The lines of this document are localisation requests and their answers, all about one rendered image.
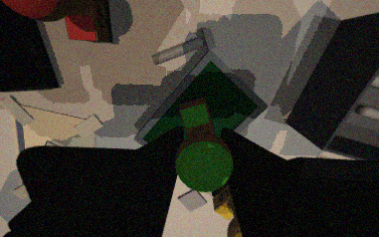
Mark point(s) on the dark grey open box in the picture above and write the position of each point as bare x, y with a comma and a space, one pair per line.
338, 109

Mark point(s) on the black rectangular bar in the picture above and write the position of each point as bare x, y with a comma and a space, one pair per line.
24, 62

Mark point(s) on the yellow rubber stamp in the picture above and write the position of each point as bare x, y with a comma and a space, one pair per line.
223, 205

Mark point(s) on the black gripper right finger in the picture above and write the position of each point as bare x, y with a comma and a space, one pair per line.
269, 192

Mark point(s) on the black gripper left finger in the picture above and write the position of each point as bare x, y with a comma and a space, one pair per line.
142, 179

